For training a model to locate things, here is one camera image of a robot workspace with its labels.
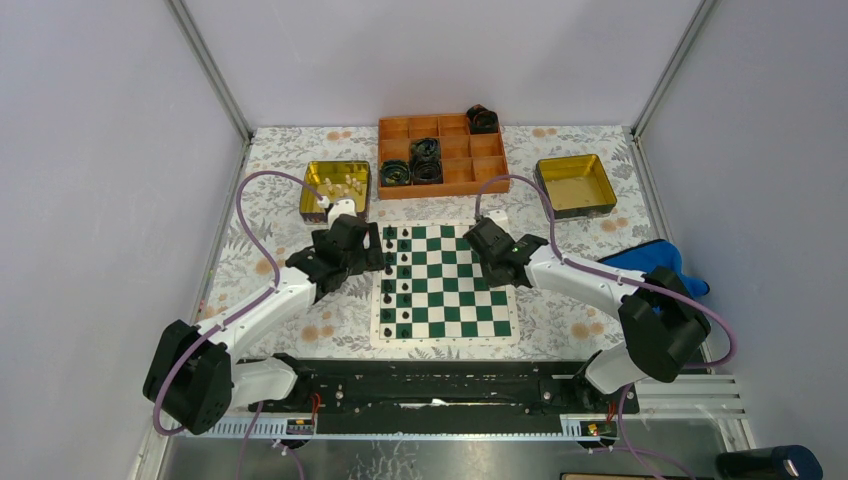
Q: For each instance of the aluminium frame rail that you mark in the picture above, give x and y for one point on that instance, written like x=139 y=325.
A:
x=691 y=397

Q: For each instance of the rolled dark tie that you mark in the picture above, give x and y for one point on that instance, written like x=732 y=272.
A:
x=481 y=120
x=395 y=173
x=425 y=161

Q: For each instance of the orange wooden compartment tray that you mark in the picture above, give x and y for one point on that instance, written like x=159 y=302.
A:
x=469 y=161

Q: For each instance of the green white chess board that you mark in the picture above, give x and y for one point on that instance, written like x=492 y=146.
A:
x=432 y=291

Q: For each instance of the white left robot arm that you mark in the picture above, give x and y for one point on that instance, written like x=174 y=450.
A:
x=198 y=372

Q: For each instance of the rolled dark tie top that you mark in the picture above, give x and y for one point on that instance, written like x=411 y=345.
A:
x=481 y=120

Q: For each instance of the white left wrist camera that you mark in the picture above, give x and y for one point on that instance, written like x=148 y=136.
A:
x=344 y=206

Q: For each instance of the rolled dark tie left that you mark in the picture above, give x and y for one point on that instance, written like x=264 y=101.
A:
x=395 y=173

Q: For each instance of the left gold tin box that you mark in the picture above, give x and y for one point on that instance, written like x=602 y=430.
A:
x=335 y=180

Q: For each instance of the dark cylinder bottle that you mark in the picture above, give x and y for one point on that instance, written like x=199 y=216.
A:
x=789 y=462

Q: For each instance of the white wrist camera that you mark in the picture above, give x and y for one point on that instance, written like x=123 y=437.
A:
x=344 y=206
x=500 y=218

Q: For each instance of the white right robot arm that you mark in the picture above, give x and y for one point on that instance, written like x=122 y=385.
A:
x=661 y=325

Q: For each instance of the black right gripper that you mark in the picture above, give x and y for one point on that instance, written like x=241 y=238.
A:
x=492 y=280

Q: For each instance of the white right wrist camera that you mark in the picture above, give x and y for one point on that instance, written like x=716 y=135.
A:
x=500 y=218

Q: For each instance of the right gold tin box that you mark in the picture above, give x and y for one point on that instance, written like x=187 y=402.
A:
x=577 y=186

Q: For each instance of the rolled dark tie middle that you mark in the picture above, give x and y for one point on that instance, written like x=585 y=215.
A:
x=425 y=161

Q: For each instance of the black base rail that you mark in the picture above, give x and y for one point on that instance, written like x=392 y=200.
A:
x=375 y=397

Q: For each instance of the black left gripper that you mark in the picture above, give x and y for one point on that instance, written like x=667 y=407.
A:
x=371 y=260

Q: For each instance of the blue cloth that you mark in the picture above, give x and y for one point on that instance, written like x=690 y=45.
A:
x=657 y=253

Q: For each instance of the gold tin box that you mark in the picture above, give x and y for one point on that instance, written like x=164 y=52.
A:
x=335 y=180
x=577 y=186

